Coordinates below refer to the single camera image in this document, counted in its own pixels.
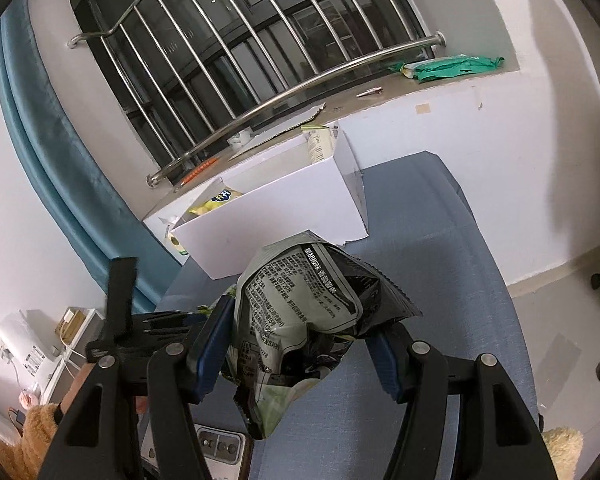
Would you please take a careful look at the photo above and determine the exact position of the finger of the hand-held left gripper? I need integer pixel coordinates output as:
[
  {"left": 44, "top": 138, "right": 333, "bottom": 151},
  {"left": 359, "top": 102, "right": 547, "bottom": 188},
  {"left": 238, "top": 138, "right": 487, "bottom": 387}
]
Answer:
[{"left": 130, "top": 309, "right": 220, "bottom": 336}]

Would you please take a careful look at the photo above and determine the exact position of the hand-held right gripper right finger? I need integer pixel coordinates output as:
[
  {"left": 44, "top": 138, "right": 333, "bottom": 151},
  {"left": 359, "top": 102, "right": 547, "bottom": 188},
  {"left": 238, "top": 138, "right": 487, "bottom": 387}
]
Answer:
[{"left": 366, "top": 322, "right": 553, "bottom": 480}]

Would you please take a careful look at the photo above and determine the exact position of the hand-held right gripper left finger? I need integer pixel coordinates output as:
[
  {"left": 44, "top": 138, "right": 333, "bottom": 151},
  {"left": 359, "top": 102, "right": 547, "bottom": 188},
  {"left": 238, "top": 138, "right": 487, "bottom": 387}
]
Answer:
[{"left": 37, "top": 296, "right": 237, "bottom": 480}]

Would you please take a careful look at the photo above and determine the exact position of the grey black snack bag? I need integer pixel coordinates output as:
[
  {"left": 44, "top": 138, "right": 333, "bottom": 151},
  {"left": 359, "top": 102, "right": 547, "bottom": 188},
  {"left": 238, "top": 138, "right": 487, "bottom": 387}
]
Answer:
[{"left": 220, "top": 230, "right": 423, "bottom": 441}]

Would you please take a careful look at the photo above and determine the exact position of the yellow snack packet blue logo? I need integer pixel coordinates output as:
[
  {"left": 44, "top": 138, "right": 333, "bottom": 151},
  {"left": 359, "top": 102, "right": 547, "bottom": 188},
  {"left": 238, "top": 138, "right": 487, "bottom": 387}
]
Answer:
[{"left": 187, "top": 187, "right": 243, "bottom": 216}]

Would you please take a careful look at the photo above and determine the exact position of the white cardboard box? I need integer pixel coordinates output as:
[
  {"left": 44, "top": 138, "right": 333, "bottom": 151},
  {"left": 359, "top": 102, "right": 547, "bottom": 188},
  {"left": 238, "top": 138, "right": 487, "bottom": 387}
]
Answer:
[{"left": 142, "top": 127, "right": 370, "bottom": 281}]

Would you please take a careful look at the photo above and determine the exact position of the green white snack packet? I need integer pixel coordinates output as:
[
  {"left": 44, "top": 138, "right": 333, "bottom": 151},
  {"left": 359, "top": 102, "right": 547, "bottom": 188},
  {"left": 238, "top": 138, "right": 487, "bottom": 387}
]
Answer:
[{"left": 300, "top": 124, "right": 340, "bottom": 165}]

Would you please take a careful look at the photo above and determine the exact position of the person's left forearm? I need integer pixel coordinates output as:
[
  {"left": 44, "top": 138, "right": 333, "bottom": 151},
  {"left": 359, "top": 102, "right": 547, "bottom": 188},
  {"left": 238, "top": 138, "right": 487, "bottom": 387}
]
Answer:
[{"left": 17, "top": 400, "right": 66, "bottom": 480}]

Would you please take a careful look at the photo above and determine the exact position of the person's left hand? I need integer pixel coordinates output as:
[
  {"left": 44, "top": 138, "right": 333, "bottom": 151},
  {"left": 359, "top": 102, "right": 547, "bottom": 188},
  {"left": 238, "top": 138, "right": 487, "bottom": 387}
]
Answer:
[{"left": 60, "top": 362, "right": 101, "bottom": 416}]

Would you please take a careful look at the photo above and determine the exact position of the brown cardboard box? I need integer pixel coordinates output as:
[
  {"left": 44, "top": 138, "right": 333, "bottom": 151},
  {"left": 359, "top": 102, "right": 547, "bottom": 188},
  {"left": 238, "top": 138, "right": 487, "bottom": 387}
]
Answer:
[{"left": 59, "top": 309, "right": 90, "bottom": 343}]

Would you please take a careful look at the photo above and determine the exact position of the tissue pack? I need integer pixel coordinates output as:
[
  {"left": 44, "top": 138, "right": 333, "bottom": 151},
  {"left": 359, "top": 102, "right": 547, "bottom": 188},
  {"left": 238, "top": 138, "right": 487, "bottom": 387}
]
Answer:
[{"left": 157, "top": 214, "right": 188, "bottom": 257}]

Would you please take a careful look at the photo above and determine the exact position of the white shelf unit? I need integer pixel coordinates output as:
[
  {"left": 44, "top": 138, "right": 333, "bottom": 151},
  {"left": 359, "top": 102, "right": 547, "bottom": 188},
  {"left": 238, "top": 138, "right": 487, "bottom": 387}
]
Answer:
[{"left": 0, "top": 306, "right": 106, "bottom": 406}]

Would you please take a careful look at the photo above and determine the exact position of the phone with cartoon case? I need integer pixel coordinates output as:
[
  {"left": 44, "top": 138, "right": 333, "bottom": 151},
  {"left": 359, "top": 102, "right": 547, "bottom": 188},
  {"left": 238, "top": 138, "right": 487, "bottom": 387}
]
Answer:
[{"left": 192, "top": 422, "right": 246, "bottom": 467}]

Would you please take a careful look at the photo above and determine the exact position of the blue curtain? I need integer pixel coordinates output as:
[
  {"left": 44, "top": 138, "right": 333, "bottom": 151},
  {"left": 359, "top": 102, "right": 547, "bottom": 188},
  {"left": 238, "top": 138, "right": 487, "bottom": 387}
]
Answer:
[{"left": 0, "top": 0, "right": 181, "bottom": 316}]

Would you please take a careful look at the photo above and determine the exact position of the grey cardboard sheet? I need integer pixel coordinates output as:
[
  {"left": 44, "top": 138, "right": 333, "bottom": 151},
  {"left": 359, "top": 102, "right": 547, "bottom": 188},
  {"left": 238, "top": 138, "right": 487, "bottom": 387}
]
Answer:
[{"left": 227, "top": 102, "right": 327, "bottom": 161}]

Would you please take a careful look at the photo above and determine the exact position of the pale green packet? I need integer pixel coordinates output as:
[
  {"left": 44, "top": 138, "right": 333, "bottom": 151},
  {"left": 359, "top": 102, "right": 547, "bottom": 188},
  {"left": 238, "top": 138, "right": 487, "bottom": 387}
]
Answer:
[{"left": 389, "top": 61, "right": 426, "bottom": 80}]

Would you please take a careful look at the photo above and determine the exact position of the green plastic packet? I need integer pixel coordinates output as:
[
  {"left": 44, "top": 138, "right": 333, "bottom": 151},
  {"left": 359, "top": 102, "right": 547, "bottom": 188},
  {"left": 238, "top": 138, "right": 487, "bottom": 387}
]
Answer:
[{"left": 414, "top": 55, "right": 506, "bottom": 84}]

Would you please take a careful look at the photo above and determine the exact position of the steel window grille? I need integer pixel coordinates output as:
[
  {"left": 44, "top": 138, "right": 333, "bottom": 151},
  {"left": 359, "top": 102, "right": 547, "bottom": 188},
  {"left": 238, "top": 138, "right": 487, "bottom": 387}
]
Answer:
[{"left": 67, "top": 0, "right": 446, "bottom": 188}]

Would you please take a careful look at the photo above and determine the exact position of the orange handled tool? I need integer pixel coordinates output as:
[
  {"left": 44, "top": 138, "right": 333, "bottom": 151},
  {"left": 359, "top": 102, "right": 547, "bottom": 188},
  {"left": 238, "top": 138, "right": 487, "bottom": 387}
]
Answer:
[{"left": 177, "top": 157, "right": 221, "bottom": 186}]

